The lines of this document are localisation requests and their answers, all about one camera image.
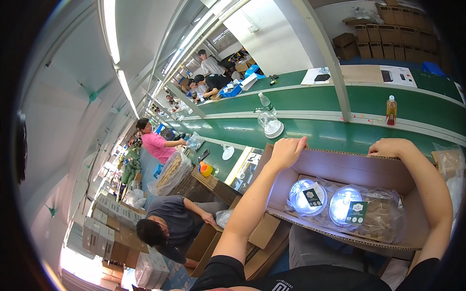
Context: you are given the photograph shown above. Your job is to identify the plastic bag of wooden parts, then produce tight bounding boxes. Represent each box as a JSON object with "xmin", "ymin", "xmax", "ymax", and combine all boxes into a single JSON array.
[{"xmin": 147, "ymin": 151, "xmax": 193, "ymax": 197}]

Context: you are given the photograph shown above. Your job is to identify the white sheet with black device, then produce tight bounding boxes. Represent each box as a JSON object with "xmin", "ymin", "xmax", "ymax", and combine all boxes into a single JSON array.
[{"xmin": 301, "ymin": 67, "xmax": 331, "ymax": 86}]

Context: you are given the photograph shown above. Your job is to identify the brown floor carton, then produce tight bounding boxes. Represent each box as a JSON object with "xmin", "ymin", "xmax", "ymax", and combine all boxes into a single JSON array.
[{"xmin": 184, "ymin": 213, "xmax": 282, "ymax": 279}]

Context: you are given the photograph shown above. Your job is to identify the person's legs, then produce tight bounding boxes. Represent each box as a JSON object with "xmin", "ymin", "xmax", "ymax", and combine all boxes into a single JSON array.
[{"xmin": 289, "ymin": 225, "xmax": 410, "ymax": 290}]

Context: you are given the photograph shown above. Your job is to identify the unwrapped glass dome lamp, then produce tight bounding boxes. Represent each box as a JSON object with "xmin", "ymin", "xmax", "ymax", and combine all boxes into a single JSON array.
[{"xmin": 258, "ymin": 112, "xmax": 285, "ymax": 139}]

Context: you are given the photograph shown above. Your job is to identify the white plastic bag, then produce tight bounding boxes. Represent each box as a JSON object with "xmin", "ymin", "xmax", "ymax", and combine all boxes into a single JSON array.
[{"xmin": 215, "ymin": 209, "xmax": 234, "ymax": 229}]

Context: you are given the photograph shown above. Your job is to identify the orange drink bottle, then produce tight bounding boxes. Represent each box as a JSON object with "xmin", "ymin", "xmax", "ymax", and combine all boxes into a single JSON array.
[{"xmin": 386, "ymin": 95, "xmax": 398, "ymax": 126}]

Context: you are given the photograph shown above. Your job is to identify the white metal frame post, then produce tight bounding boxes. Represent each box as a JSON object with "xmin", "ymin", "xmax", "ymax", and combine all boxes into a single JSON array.
[{"xmin": 291, "ymin": 0, "xmax": 352, "ymax": 123}]

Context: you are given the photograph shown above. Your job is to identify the green ceiling fan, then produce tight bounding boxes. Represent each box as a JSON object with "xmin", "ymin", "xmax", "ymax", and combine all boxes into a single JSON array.
[{"xmin": 76, "ymin": 81, "xmax": 110, "ymax": 110}]

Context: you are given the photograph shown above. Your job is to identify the clear plastic bag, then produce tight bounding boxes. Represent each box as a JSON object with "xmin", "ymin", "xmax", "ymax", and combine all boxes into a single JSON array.
[{"xmin": 432, "ymin": 143, "xmax": 466, "ymax": 233}]

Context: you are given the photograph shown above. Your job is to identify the stack of black printed boxes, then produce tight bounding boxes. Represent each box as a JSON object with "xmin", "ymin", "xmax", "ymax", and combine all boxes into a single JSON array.
[{"xmin": 224, "ymin": 146, "xmax": 264, "ymax": 193}]

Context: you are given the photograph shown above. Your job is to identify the blue plastic crate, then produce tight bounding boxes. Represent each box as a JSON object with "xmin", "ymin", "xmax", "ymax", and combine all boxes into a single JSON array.
[{"xmin": 219, "ymin": 84, "xmax": 243, "ymax": 98}]

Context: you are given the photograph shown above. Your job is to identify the blue bin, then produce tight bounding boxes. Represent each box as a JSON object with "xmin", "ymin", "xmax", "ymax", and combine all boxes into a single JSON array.
[{"xmin": 422, "ymin": 61, "xmax": 446, "ymax": 77}]

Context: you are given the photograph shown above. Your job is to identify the person's body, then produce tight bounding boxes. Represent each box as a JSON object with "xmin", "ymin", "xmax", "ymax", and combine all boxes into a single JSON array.
[{"xmin": 189, "ymin": 215, "xmax": 454, "ymax": 291}]

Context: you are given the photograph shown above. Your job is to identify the clear water bottle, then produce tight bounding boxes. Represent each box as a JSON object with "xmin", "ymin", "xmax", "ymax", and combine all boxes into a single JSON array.
[{"xmin": 258, "ymin": 92, "xmax": 277, "ymax": 115}]

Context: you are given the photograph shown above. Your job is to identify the brown cardboard box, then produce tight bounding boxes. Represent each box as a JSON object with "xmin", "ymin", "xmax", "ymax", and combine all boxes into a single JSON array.
[{"xmin": 250, "ymin": 143, "xmax": 438, "ymax": 252}]

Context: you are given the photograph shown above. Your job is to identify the white printed product sheet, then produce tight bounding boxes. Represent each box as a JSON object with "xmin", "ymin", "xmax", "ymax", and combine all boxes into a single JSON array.
[{"xmin": 380, "ymin": 65, "xmax": 418, "ymax": 88}]

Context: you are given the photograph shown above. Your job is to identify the bagged glass dome lamp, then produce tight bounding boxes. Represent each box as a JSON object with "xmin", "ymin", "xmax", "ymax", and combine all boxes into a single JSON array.
[
  {"xmin": 326, "ymin": 183, "xmax": 406, "ymax": 244},
  {"xmin": 285, "ymin": 176, "xmax": 330, "ymax": 218}
]

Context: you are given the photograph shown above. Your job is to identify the small crumpled plastic bag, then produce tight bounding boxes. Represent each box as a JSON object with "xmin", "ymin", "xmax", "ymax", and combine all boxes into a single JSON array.
[{"xmin": 186, "ymin": 132, "xmax": 206, "ymax": 153}]

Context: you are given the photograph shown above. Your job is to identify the stack of white product boxes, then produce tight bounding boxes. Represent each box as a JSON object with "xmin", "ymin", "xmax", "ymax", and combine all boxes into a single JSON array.
[{"xmin": 82, "ymin": 193, "xmax": 147, "ymax": 261}]

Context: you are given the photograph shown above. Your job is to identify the stack of brown cartons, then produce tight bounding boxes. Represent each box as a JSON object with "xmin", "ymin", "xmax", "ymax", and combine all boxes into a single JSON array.
[{"xmin": 332, "ymin": 2, "xmax": 439, "ymax": 63}]

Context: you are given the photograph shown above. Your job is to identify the fluorescent ceiling light strip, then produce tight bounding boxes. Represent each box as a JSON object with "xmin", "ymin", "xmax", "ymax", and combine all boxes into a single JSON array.
[{"xmin": 102, "ymin": 0, "xmax": 141, "ymax": 120}]

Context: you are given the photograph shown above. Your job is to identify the person's right hand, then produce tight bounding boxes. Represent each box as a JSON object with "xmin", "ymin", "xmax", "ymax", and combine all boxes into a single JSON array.
[{"xmin": 368, "ymin": 138, "xmax": 420, "ymax": 160}]

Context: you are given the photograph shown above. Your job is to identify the pile of green bags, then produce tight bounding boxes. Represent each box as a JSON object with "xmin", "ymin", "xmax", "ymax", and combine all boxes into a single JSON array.
[{"xmin": 121, "ymin": 145, "xmax": 142, "ymax": 185}]

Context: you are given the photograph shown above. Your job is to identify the person's left hand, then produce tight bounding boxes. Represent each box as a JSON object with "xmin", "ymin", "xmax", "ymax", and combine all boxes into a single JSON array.
[{"xmin": 269, "ymin": 137, "xmax": 309, "ymax": 172}]

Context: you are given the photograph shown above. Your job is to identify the wrapped pack of white boxes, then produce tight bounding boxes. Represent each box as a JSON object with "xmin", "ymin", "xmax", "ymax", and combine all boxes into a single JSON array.
[{"xmin": 134, "ymin": 251, "xmax": 170, "ymax": 290}]

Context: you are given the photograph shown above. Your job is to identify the brown cardboard sheet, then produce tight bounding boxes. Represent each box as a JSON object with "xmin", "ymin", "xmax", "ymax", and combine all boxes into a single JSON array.
[{"xmin": 340, "ymin": 65, "xmax": 384, "ymax": 84}]

